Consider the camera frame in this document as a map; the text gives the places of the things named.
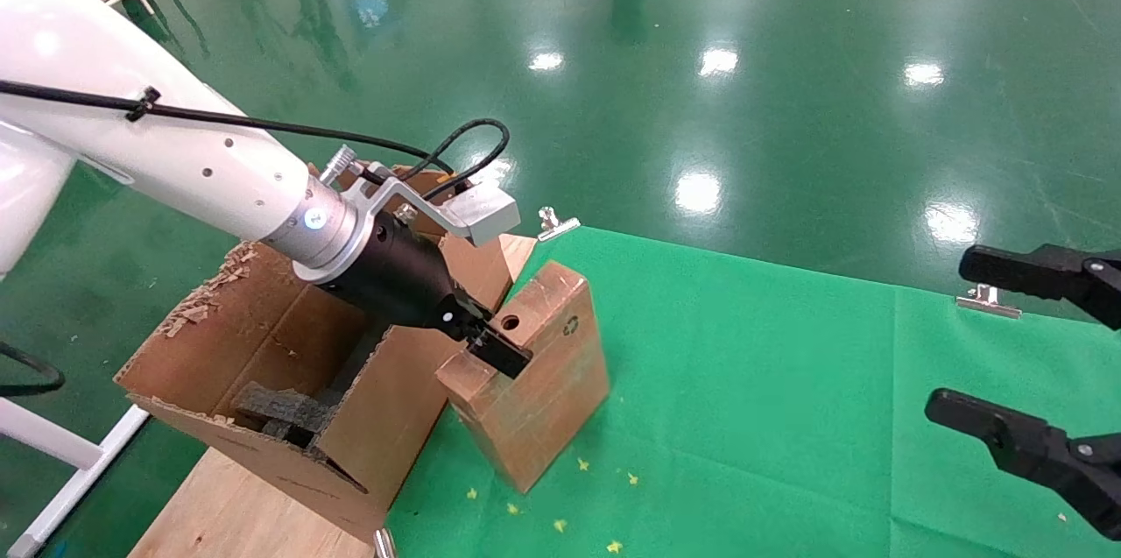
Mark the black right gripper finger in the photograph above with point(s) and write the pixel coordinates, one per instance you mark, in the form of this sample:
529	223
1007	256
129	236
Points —
1025	448
1025	271

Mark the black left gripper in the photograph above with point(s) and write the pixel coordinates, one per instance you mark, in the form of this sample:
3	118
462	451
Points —
394	278

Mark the small brown cardboard box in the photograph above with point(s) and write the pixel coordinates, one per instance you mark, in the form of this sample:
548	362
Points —
543	400

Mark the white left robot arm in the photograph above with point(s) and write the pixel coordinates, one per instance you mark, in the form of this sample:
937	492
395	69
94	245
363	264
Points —
131	129

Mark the large open cardboard carton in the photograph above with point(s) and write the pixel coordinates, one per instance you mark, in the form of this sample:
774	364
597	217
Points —
263	330

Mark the black foam insert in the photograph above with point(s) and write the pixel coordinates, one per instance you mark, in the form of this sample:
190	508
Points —
280	407

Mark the green table cloth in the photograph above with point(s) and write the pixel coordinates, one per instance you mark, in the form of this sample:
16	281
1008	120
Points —
744	409

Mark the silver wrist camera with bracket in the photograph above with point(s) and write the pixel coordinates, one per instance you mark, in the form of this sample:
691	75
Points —
482	215

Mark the white table leg frame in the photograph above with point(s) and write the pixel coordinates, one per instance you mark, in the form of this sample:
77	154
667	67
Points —
44	438

